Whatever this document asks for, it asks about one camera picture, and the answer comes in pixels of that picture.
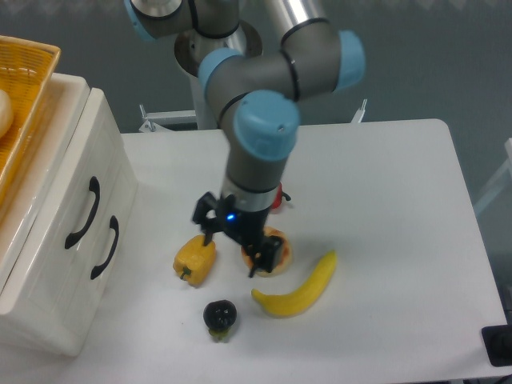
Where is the white drawer cabinet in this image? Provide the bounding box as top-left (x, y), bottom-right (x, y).
top-left (1, 74), bottom-right (126, 356)

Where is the black lower drawer handle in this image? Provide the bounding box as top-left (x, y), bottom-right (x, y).
top-left (90, 215), bottom-right (120, 280)

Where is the red bell pepper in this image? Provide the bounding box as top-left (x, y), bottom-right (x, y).
top-left (271, 182), bottom-right (291, 210)

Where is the glazed donut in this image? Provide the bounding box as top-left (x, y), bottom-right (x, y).
top-left (241, 226), bottom-right (293, 278)

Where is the yellow bell pepper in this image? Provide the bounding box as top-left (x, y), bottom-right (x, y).
top-left (173, 235), bottom-right (216, 287)

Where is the white bread bun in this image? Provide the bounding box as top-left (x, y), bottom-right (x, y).
top-left (0, 90), bottom-right (14, 138)

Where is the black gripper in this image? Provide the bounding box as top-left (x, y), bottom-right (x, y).
top-left (192, 192), bottom-right (284, 278)

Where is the yellow woven basket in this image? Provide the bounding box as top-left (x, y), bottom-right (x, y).
top-left (1, 36), bottom-right (61, 199)

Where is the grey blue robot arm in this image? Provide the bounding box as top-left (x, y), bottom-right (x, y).
top-left (125, 1), bottom-right (366, 273)

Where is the black device at edge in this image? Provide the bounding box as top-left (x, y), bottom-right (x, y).
top-left (481, 325), bottom-right (511, 367)

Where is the yellow banana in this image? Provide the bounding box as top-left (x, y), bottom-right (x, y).
top-left (251, 250), bottom-right (338, 318)

